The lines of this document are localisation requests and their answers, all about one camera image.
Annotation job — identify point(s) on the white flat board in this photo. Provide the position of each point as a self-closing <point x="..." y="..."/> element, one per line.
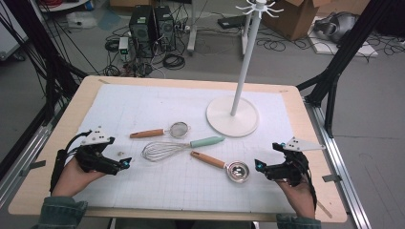
<point x="366" y="51"/>

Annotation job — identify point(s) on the clear plastic bag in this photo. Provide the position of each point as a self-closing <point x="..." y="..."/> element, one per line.
<point x="79" y="20"/>

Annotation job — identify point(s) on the black computer tower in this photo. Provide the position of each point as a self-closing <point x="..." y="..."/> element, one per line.
<point x="141" y="31"/>
<point x="165" y="28"/>

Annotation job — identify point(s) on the aluminium rail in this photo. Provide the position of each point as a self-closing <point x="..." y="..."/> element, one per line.
<point x="344" y="178"/>
<point x="28" y="149"/>

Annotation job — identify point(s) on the small white box device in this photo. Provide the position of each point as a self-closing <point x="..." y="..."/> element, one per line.
<point x="123" y="46"/>

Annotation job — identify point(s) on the white floor stand leg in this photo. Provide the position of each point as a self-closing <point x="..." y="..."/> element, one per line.
<point x="192" y="31"/>

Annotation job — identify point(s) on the person's left hand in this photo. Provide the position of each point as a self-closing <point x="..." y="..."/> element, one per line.
<point x="71" y="178"/>

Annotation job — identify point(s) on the person's right hand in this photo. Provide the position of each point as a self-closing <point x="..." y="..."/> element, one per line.
<point x="297" y="197"/>

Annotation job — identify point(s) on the white round table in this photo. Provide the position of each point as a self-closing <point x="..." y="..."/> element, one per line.
<point x="63" y="5"/>

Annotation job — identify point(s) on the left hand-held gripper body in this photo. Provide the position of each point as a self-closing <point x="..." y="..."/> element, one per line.
<point x="95" y="159"/>

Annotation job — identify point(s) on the grey metal bracket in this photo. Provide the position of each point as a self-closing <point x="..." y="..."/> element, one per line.
<point x="332" y="177"/>
<point x="36" y="164"/>

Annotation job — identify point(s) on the large cardboard box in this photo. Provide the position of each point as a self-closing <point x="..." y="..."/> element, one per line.
<point x="293" y="22"/>

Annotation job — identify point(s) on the white utensil stand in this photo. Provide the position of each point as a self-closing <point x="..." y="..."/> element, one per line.
<point x="245" y="63"/>

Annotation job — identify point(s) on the grey bag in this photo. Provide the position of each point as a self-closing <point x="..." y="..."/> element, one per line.
<point x="337" y="27"/>

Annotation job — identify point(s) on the white gridded mat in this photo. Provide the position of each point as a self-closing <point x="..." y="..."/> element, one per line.
<point x="159" y="184"/>

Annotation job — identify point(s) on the black frame stand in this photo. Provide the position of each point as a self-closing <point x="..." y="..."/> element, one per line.
<point x="344" y="54"/>
<point x="51" y="73"/>

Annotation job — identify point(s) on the white cabinet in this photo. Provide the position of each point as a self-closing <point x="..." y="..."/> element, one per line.
<point x="9" y="38"/>

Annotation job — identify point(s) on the beige tape strip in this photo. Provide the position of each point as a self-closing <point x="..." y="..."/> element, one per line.
<point x="324" y="209"/>

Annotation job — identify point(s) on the black flat device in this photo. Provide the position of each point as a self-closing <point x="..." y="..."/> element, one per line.
<point x="229" y="22"/>

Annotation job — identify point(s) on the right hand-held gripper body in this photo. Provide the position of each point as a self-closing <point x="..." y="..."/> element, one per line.
<point x="291" y="168"/>

